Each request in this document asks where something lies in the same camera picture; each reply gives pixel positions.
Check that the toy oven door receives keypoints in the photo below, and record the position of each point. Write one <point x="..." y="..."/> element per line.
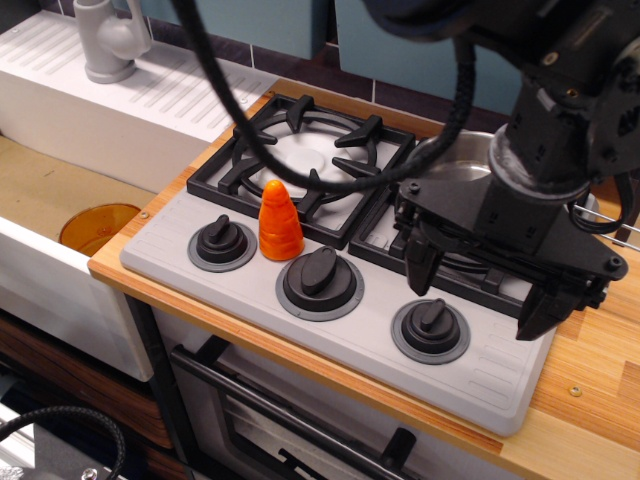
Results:
<point x="271" y="423"/>

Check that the black oven door handle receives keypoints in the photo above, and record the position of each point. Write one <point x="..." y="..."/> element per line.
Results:
<point x="285" y="417"/>

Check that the orange plastic carrot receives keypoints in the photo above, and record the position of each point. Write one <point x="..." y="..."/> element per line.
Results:
<point x="280" y="232"/>

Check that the black stove knob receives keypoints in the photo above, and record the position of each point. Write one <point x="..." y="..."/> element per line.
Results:
<point x="222" y="246"/>
<point x="320" y="286"/>
<point x="431" y="332"/>

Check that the black right stove knob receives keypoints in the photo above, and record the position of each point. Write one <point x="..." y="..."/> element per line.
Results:
<point x="431" y="332"/>

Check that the black left stove knob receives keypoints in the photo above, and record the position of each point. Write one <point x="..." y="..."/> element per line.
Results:
<point x="222" y="246"/>

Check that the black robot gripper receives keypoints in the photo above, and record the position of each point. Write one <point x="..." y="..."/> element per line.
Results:
<point x="567" y="268"/>

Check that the black burner grate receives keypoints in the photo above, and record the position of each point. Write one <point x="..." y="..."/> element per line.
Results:
<point x="377" y="240"/>
<point x="314" y="142"/>

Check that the grey toy faucet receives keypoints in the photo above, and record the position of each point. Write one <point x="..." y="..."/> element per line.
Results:
<point x="111" y="44"/>

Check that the black left burner grate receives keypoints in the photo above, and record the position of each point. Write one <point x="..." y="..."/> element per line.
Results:
<point x="314" y="142"/>

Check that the orange plastic plate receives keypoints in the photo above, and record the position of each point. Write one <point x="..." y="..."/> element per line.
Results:
<point x="88" y="231"/>

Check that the black right burner grate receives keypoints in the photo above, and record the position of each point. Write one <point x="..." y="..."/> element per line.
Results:
<point x="377" y="240"/>

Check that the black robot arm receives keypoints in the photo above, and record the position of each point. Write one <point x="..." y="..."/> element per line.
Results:
<point x="579" y="100"/>

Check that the silver metal pot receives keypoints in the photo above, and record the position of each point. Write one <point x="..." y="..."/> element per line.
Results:
<point x="462" y="157"/>

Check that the grey toy stove top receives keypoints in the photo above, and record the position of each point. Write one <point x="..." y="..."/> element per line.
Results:
<point x="491" y="384"/>

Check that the black middle stove knob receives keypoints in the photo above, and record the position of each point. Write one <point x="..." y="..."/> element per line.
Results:
<point x="320" y="286"/>

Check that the white toy sink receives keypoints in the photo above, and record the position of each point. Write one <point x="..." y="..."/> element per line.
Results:
<point x="68" y="144"/>

